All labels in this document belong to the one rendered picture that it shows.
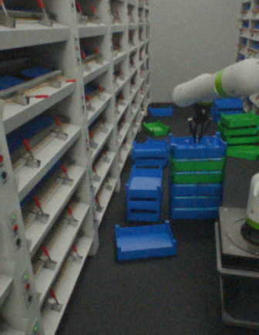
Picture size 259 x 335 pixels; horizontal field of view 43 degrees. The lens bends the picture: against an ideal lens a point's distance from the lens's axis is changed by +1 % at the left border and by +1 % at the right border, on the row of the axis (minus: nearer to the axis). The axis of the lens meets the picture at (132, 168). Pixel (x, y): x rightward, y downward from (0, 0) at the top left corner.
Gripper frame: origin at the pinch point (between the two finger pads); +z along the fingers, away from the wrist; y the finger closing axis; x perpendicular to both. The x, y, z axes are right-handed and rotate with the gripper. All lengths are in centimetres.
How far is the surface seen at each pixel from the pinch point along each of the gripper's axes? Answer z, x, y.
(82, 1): -53, 57, -63
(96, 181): 8, -23, -57
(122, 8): -22, 118, -44
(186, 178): 16.2, -16.9, -6.3
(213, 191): 24.2, -20.7, 9.5
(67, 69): -58, -19, -61
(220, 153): 2.4, -10.5, 11.7
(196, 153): 2.5, -10.5, -1.7
